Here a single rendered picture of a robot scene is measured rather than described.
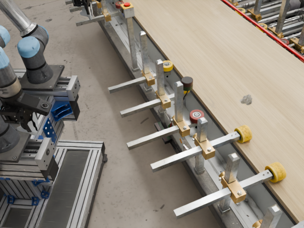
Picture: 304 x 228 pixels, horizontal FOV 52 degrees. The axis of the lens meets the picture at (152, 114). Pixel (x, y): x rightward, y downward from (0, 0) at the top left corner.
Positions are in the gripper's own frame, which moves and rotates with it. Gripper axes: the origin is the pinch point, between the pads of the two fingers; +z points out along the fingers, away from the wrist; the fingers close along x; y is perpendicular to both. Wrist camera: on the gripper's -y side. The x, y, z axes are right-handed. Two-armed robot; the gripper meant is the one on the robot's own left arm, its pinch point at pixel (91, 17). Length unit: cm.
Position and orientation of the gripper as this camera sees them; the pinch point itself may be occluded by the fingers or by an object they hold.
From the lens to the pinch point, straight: 182.7
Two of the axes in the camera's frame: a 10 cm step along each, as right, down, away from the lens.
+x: -1.1, 7.1, -6.9
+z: 0.7, 7.0, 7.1
